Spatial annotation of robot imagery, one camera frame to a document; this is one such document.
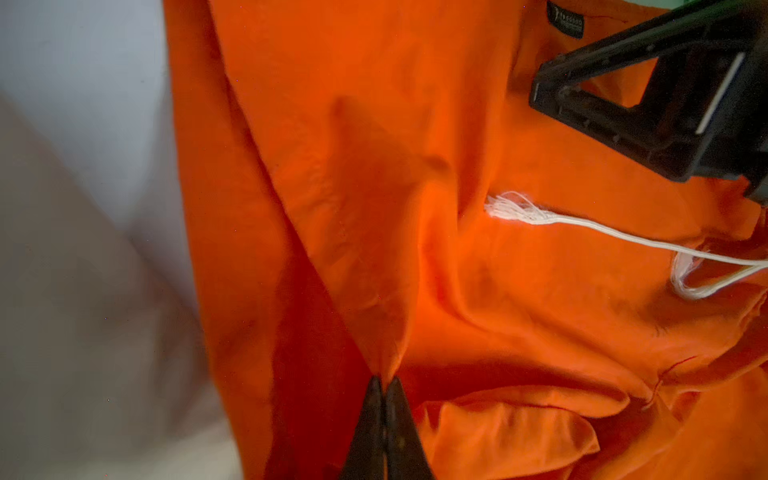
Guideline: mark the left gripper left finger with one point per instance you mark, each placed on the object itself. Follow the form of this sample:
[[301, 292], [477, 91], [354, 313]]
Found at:
[[366, 455]]

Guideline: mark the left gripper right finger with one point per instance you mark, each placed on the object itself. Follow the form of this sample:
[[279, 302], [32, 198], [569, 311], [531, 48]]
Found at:
[[405, 457]]

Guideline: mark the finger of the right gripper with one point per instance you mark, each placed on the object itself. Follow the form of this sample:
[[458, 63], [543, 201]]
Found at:
[[703, 112]]

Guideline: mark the orange shorts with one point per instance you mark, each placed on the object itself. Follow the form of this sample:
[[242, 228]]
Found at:
[[335, 159]]

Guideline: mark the beige shorts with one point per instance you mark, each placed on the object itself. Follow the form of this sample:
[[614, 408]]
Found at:
[[103, 371]]

